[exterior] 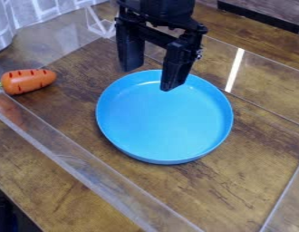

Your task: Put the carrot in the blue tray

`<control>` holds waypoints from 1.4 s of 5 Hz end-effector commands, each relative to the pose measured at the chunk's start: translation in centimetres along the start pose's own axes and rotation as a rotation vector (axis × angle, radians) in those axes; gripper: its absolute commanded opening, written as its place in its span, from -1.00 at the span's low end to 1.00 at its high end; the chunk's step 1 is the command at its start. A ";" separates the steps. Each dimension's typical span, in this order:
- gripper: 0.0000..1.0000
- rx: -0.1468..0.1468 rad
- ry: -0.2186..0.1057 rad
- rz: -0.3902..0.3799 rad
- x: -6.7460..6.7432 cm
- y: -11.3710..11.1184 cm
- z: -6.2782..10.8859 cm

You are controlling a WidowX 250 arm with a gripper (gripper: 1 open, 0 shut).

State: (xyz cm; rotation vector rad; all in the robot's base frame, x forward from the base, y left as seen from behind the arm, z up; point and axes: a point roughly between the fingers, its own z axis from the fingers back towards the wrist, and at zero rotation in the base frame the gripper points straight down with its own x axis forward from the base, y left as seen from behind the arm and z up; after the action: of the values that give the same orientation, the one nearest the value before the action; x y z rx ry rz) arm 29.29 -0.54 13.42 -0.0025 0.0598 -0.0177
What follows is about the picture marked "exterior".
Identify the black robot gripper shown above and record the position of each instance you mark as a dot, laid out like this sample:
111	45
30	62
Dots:
162	22

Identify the blue round tray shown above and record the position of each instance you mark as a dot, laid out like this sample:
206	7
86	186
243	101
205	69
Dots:
165	127

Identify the clear acrylic enclosure wall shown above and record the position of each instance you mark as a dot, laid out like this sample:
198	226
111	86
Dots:
77	185

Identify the grey white patterned curtain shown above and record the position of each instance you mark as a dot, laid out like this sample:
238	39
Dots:
21	13

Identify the orange toy carrot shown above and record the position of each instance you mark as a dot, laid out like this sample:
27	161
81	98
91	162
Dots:
21	81

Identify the black bar at back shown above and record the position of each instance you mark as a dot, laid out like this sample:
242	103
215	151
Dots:
266	19

